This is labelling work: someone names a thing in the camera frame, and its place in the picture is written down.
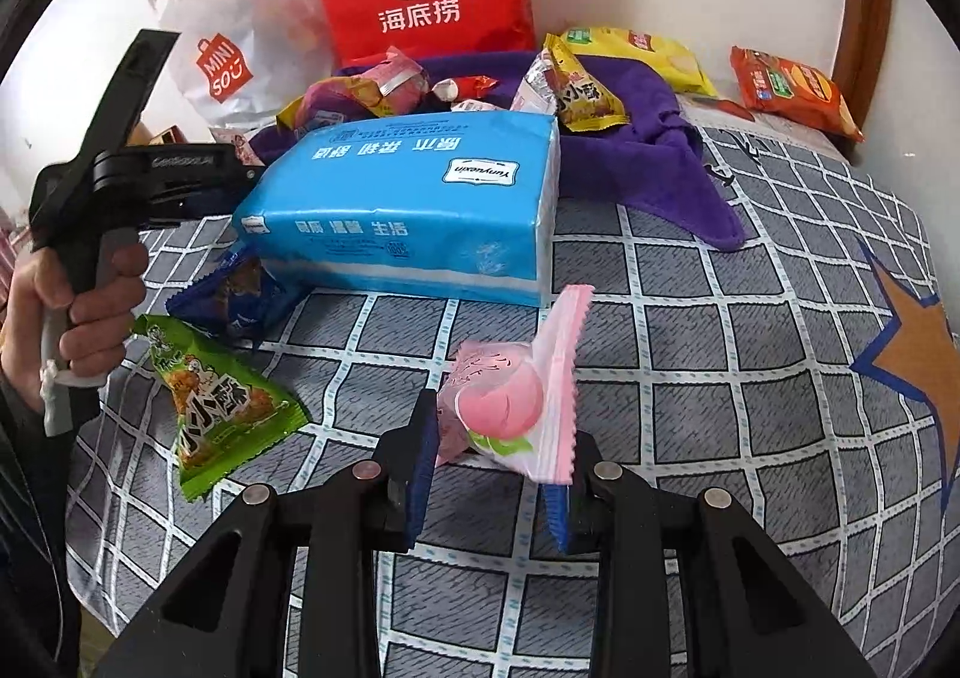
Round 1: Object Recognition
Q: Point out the brown wooden door frame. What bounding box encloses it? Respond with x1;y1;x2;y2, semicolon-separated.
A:
829;0;897;131

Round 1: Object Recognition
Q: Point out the white plastic bag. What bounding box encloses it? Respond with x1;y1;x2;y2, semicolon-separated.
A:
146;0;338;128

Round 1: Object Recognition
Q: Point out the grey checked tablecloth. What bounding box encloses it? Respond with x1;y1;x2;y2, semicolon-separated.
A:
64;100;960;656

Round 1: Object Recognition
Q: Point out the person's left forearm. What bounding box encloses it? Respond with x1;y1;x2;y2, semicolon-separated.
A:
0;348;83;678

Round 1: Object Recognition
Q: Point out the blue snack packet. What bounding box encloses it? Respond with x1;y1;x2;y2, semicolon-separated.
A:
165;247;301;349

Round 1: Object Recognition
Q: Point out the blue tissue pack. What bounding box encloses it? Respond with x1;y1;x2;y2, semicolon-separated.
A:
231;110;562;308

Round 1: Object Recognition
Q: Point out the person's left hand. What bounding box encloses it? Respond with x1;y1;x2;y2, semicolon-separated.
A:
4;244;149;403

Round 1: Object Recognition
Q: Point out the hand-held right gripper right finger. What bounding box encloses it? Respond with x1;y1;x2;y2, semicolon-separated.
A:
538;427;878;678

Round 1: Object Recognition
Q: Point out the orange chip bag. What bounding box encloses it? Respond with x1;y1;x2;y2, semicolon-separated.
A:
730;46;865;143

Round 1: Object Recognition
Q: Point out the translucent peach candy packet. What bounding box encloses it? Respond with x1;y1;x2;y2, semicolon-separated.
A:
435;284;595;484

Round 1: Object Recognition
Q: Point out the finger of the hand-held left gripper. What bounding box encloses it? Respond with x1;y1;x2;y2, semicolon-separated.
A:
141;187;254;230

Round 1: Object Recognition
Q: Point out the yellow chip bag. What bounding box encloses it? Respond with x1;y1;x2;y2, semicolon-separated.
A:
544;27;719;98

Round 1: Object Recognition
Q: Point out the small red snack packet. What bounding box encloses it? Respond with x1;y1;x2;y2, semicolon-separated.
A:
431;74;500;101

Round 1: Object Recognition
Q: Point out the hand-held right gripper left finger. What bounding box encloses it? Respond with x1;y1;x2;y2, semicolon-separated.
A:
90;389;440;678

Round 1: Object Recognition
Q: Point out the green snack packet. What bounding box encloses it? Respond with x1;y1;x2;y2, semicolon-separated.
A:
133;314;312;503

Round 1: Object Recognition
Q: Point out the purple cloth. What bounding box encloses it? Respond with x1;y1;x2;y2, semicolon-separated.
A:
247;52;747;253

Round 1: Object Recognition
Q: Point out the purple yellow snack packet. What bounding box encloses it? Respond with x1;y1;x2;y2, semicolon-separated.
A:
276;78;376;135

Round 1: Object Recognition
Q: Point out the silver snack packet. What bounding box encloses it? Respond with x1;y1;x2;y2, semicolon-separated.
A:
510;52;560;113

